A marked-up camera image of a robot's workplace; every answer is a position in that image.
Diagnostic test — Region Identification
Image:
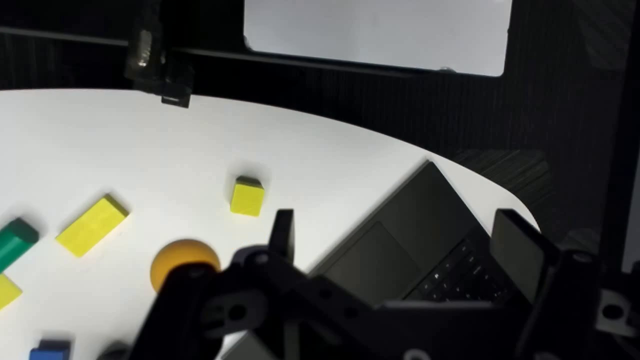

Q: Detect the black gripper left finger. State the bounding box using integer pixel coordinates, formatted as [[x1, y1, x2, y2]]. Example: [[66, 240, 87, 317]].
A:
[[269, 208, 296, 268]]

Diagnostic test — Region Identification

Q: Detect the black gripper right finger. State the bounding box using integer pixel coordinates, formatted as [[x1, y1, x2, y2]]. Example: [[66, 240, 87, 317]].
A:
[[490, 208, 563, 307]]

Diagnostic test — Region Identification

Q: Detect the small yellow cube block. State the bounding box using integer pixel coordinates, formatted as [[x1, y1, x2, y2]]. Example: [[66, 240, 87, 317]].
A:
[[229, 174, 269, 218]]

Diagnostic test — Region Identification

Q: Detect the orange round disc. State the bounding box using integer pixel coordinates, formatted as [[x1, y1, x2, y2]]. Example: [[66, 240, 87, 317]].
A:
[[149, 238, 223, 294]]

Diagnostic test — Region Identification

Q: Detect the black open laptop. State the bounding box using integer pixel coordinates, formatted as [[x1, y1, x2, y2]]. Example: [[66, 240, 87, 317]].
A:
[[309, 159, 536, 307]]

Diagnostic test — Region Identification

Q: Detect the long yellow rectangular block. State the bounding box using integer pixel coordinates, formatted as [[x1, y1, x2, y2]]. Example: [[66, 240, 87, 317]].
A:
[[55, 193, 132, 260]]

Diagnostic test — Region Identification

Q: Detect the black clamp with red tip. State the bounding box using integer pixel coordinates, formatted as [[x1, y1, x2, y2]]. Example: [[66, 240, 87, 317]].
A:
[[124, 0, 196, 108]]

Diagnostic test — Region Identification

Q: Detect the white flat board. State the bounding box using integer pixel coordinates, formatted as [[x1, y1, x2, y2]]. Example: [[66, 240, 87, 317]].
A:
[[242, 0, 516, 79]]

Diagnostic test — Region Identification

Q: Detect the blue wooden block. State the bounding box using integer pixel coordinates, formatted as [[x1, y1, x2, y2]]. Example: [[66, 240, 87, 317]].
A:
[[28, 339, 75, 360]]

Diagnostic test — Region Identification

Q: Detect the green wooden block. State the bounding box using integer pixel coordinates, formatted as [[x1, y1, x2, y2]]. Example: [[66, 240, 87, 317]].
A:
[[0, 216, 42, 274]]

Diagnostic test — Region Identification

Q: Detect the yellow wooden block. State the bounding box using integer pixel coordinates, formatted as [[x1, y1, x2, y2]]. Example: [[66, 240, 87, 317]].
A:
[[0, 272, 25, 313]]

